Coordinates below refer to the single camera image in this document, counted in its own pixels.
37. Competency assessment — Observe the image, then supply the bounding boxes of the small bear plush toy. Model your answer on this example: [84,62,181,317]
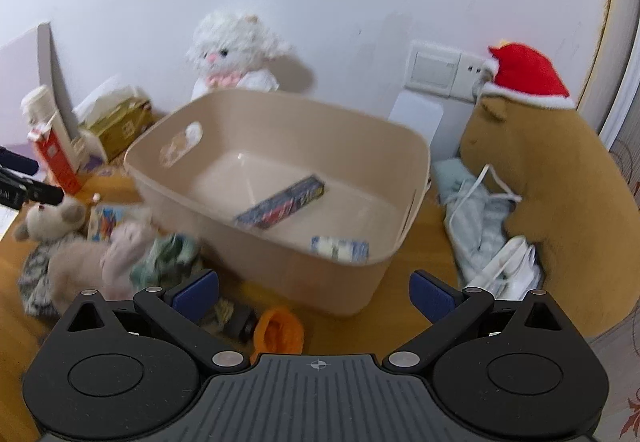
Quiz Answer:
[12,196,87,318]

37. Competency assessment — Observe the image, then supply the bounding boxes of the olive patterned fabric item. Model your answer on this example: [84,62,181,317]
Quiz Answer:
[200,297,258,344]

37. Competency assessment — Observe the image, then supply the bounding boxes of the green cloth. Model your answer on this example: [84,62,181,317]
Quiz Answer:
[130,234,203,292]

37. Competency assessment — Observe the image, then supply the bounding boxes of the cartoon picture packet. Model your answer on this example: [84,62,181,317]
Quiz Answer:
[87,203,149,242]

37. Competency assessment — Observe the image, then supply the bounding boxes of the beige plush bunny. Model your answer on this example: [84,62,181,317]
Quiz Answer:
[48,221,158,315]

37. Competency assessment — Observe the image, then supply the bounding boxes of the orange knit pouch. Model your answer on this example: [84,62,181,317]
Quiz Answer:
[250,307,305,363]

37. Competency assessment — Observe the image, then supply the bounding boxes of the small blue white packet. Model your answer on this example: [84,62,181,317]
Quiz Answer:
[310,236,369,263]

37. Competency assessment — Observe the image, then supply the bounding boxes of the red milk carton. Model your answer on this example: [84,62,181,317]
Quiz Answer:
[28,124,81,195]

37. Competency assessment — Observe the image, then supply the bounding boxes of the white plastic bottle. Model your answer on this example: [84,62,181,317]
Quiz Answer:
[21,85,58,126]

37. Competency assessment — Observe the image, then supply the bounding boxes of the patterned paper mat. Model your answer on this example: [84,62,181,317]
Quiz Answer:
[80,147,127,177]

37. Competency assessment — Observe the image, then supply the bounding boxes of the light blue folded clothes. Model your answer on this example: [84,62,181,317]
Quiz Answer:
[433,157,520,286]

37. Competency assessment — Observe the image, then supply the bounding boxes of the grey standing board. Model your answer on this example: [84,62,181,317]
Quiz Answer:
[36,22,78,139]

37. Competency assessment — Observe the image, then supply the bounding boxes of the gold tissue box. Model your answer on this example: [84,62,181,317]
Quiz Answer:
[73,75,154,163]

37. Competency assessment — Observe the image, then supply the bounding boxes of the brown capybara plush toy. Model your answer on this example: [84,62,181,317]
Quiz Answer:
[460,97,639,337]

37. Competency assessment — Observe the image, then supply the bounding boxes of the beige plastic storage bin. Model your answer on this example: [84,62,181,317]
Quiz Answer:
[124,89,430,317]

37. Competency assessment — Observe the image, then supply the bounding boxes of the white plastic card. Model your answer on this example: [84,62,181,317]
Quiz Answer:
[388,90,444,144]

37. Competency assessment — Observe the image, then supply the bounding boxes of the white lamb plush toy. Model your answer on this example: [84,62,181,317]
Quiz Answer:
[186,11,292,100]

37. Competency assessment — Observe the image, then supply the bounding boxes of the red santa hat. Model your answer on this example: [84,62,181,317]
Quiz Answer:
[480,43,575,110]

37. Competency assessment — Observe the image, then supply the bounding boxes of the white wall switch socket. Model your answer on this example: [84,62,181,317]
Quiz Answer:
[404,40,491,102]

